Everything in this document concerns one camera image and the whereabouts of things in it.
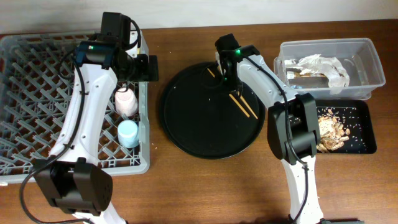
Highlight light blue cup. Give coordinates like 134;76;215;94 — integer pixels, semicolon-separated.
118;120;139;148

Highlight grey dishwasher rack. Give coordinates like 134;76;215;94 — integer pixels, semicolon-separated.
1;30;150;185

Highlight black rectangular tray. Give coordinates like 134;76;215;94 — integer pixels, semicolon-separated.
316;100;377;154

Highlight white napkin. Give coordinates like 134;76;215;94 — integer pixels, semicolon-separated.
284;54;350;93

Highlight food scraps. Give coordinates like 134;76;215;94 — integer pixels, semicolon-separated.
317;108;351;153

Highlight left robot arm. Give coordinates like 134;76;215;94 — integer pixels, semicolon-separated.
28;12;159;223

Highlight wooden chopstick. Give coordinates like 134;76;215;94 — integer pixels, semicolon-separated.
206;68;250;118
239;95;258;119

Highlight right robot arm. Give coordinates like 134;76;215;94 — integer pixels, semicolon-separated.
215;34;325;223

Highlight round black tray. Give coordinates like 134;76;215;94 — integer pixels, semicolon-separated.
159;62;266;159

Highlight pink cup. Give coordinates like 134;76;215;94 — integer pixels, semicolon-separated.
115;87;139;117

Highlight clear plastic bin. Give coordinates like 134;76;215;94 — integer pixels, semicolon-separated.
274;38;386;100

